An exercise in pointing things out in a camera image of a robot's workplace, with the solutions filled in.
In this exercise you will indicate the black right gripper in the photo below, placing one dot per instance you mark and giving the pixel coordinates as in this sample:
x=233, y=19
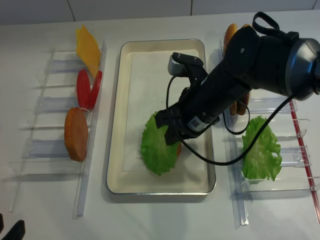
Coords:
x=197, y=109

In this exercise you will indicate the green lettuce leaf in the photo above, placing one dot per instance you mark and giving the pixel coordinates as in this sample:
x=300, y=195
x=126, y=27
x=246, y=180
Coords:
x=157, y=156
x=263, y=161

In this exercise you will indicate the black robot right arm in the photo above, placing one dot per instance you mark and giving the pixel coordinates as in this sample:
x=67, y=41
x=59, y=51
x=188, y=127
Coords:
x=286, y=65

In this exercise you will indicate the brown meat patty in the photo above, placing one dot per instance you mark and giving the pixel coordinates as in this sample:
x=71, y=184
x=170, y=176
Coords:
x=239, y=106

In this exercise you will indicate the red tomato slice right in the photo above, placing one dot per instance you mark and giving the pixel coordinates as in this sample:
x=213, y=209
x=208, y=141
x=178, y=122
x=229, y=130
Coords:
x=95, y=90

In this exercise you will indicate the red tomato slice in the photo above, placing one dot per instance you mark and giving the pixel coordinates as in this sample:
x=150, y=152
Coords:
x=83, y=89
x=95, y=90

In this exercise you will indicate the red tomato slice left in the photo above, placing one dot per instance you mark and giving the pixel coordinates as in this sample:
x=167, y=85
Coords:
x=83, y=89

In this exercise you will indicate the green lettuce leaf in rack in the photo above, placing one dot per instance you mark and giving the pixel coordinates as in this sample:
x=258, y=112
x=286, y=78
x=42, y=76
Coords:
x=263, y=161

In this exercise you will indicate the yellow cheese slice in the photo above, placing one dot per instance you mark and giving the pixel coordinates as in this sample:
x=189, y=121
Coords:
x=88, y=50

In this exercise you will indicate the cream metal tray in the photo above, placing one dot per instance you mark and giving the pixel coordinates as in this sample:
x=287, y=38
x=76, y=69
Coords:
x=144, y=86

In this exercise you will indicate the orange bun bottom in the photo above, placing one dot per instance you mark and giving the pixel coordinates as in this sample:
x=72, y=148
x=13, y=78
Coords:
x=76, y=134

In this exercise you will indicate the clear acrylic right rack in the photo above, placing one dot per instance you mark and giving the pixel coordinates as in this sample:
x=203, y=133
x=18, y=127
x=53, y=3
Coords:
x=295, y=179

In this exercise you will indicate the clear acrylic rack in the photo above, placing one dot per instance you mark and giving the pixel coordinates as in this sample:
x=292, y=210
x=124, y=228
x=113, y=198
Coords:
x=295, y=179
x=44, y=155

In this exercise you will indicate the sesame bun half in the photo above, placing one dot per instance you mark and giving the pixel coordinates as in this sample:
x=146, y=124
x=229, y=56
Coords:
x=231, y=30

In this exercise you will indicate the clear acrylic left rack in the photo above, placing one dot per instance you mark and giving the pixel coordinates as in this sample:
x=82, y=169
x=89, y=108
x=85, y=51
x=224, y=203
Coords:
x=44, y=155

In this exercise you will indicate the golden bun half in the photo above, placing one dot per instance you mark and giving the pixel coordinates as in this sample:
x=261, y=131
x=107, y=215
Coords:
x=246, y=25

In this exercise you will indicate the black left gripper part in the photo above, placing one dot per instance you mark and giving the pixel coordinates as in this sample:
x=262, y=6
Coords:
x=17, y=232

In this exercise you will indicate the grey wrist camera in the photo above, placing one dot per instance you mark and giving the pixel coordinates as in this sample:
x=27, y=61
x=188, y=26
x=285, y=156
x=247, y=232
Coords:
x=175, y=69

